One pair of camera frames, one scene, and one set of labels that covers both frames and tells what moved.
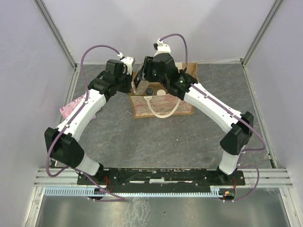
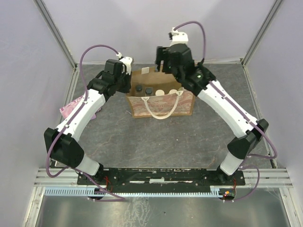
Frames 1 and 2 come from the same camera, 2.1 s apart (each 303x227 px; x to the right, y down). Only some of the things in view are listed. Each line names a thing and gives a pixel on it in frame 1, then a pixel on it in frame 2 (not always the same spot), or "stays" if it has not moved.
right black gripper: x=149 y=65 → x=162 y=55
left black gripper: x=129 y=77 stays
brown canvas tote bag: x=159 y=101 stays
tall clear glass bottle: x=149 y=91 stays
